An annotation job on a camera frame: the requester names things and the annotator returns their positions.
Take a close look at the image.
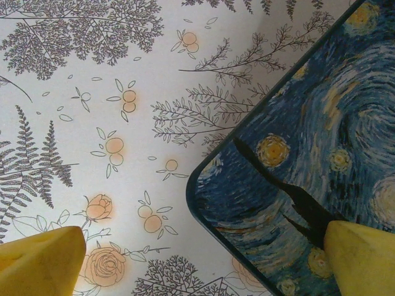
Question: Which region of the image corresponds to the blue starry night box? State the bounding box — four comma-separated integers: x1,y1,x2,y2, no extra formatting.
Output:
186,0,395,296

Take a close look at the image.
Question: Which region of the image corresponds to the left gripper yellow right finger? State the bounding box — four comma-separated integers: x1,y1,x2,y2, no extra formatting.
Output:
323,220,395,296

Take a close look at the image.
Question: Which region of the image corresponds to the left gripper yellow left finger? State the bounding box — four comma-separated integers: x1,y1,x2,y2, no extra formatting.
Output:
0,225,87,296

